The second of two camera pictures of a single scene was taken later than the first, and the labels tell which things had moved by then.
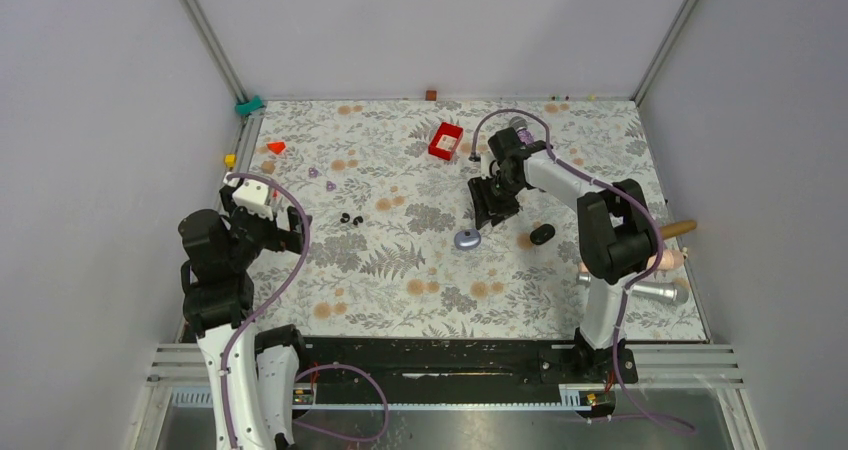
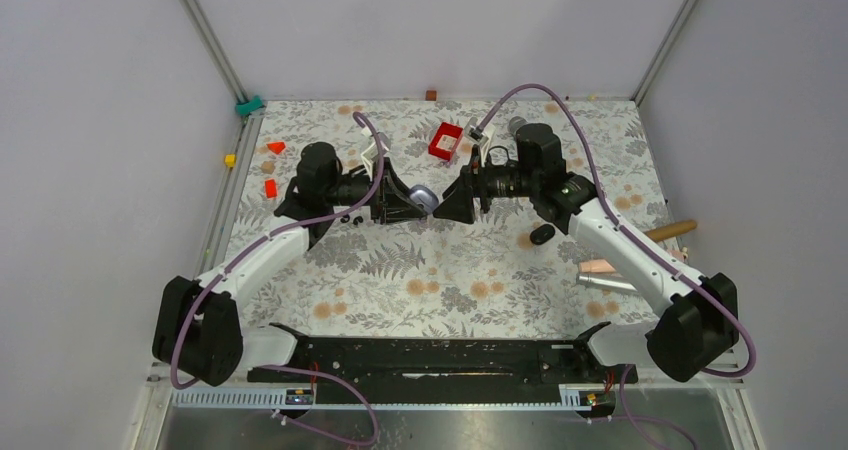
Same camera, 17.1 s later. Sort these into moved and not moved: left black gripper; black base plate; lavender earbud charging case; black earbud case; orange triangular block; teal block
Moved: lavender earbud charging case; left black gripper
Not moved: orange triangular block; teal block; black base plate; black earbud case
